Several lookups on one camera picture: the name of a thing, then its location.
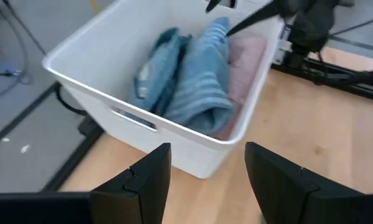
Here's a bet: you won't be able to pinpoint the blue striped shirt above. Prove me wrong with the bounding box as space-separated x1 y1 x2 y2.
126 16 236 137

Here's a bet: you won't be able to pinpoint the pink checked shirt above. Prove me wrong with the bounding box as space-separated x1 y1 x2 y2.
211 33 268 141

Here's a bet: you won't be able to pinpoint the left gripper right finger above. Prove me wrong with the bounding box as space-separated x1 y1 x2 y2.
244 141 367 224

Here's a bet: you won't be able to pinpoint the white plastic bin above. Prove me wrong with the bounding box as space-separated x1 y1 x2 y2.
41 0 286 180

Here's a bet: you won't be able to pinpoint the tangled black floor cables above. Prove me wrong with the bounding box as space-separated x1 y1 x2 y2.
0 0 31 102

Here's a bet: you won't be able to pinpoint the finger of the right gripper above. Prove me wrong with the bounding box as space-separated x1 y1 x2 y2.
225 1 286 37
205 0 237 14

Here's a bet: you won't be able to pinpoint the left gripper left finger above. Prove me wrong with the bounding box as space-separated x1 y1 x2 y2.
89 142 172 224

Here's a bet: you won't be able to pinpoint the gray metal bracket plate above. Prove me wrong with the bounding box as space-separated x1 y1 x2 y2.
272 25 292 65

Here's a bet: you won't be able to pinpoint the black looped cable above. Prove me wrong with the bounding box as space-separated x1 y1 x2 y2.
53 82 90 116

